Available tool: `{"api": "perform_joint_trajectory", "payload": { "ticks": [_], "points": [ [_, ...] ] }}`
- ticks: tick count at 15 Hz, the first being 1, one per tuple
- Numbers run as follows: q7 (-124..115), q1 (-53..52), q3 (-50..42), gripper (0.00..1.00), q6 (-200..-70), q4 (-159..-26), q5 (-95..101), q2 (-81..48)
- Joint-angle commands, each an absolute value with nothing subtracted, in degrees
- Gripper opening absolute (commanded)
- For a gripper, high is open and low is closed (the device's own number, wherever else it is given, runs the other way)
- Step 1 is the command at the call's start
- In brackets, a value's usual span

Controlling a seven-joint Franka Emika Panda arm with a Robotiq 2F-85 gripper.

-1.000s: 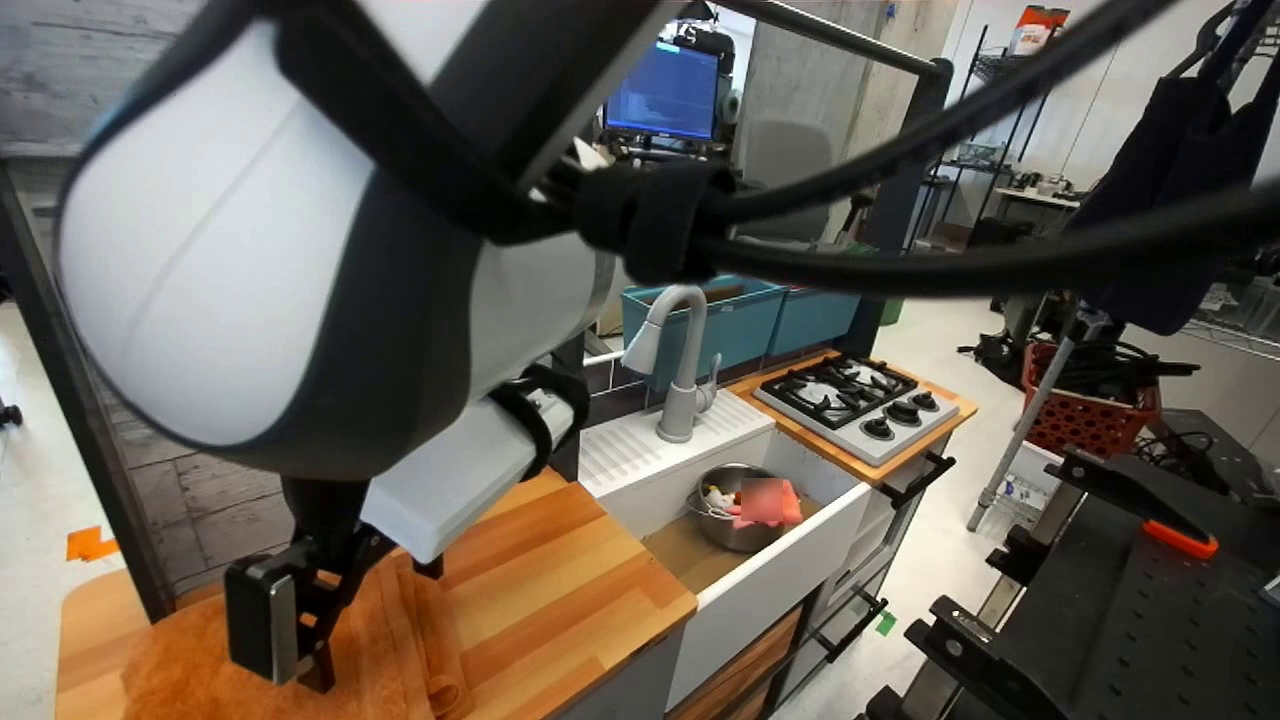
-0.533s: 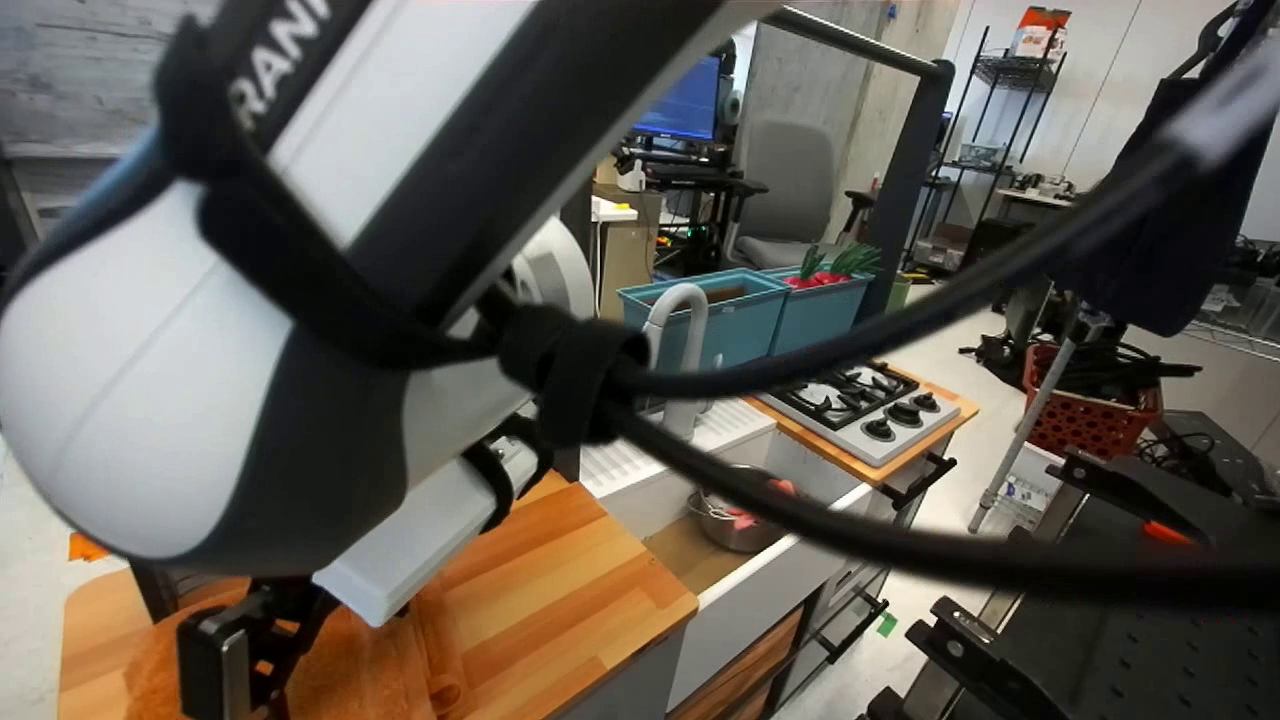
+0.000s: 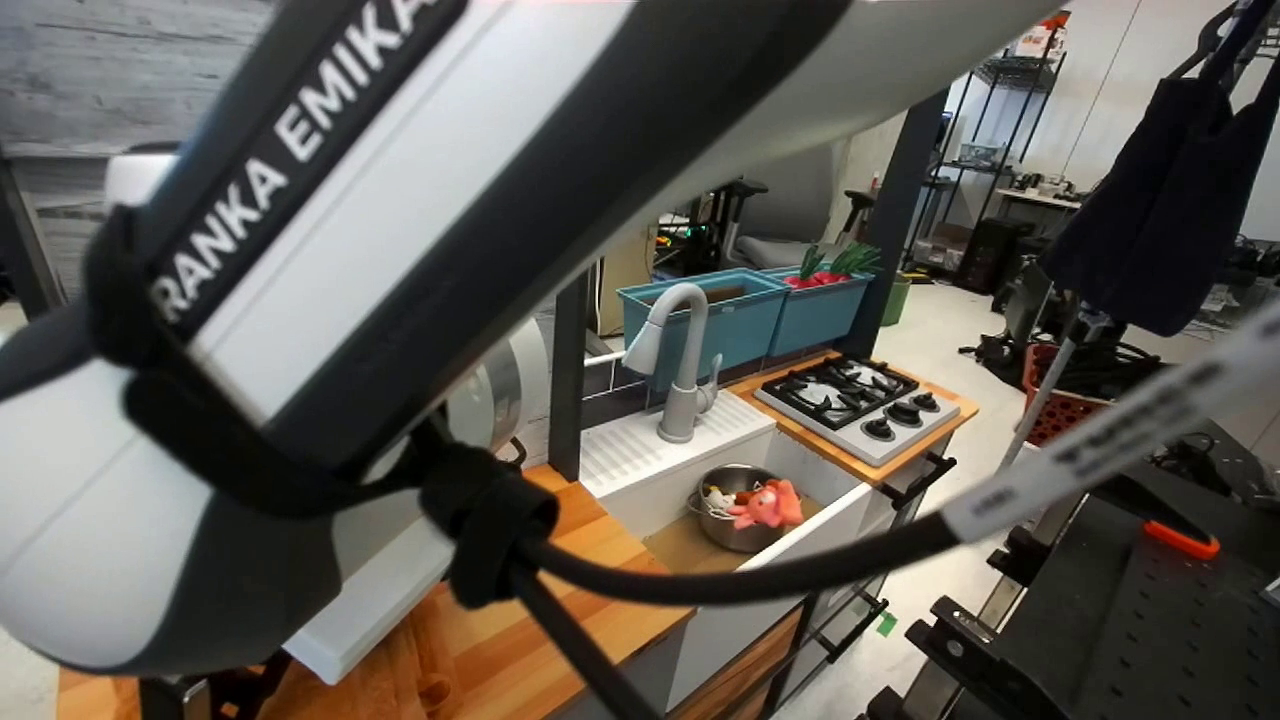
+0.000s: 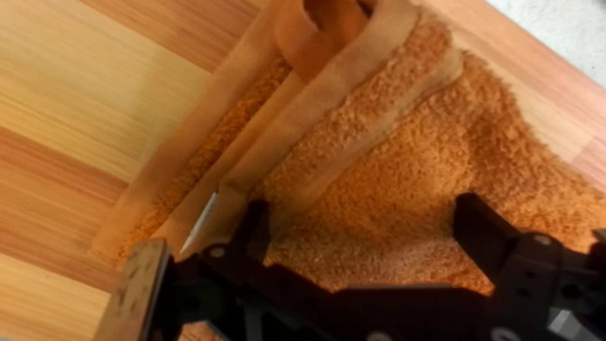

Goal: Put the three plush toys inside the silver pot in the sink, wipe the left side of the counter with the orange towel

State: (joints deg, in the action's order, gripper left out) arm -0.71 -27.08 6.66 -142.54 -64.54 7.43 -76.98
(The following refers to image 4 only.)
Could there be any orange terry towel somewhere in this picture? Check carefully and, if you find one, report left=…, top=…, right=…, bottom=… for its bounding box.
left=87, top=0, right=606, bottom=341

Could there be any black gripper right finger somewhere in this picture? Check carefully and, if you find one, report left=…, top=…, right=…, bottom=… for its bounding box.
left=452, top=191, right=606, bottom=341

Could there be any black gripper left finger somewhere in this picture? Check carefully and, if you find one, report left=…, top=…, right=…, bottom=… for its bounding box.
left=206, top=199, right=342, bottom=318

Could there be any wooden toy kitchen unit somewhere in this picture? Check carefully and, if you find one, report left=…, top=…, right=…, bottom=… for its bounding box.
left=0, top=0, right=606, bottom=341

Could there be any grey metal wrist bracket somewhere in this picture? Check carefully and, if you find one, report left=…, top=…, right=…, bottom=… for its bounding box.
left=92, top=237, right=174, bottom=341

